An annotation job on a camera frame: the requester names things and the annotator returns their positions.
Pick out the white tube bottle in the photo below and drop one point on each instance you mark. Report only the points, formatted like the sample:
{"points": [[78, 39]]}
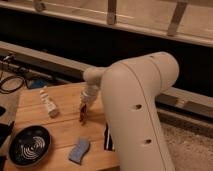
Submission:
{"points": [[49, 104]]}

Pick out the black bowl with spiral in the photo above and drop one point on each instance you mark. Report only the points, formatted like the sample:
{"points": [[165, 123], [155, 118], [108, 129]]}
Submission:
{"points": [[29, 146]]}

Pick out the blue object on floor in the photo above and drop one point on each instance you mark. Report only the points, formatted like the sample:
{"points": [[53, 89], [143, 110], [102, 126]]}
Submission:
{"points": [[38, 84]]}

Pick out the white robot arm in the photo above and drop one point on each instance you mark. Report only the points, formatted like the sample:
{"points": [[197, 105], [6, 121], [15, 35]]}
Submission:
{"points": [[128, 89]]}

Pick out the dark red pepper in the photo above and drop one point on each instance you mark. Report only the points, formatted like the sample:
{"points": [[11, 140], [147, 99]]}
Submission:
{"points": [[83, 113]]}

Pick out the blue sponge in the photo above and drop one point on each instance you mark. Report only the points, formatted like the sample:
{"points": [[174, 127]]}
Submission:
{"points": [[81, 148]]}

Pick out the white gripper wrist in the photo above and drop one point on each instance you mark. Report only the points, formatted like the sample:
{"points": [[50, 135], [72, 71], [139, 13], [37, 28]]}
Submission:
{"points": [[89, 94]]}

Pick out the black object at left edge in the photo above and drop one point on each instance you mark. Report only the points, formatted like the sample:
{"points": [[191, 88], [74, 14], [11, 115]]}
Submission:
{"points": [[5, 128]]}

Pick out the black white striped cloth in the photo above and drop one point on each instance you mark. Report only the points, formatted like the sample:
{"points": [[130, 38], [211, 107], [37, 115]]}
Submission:
{"points": [[108, 143]]}

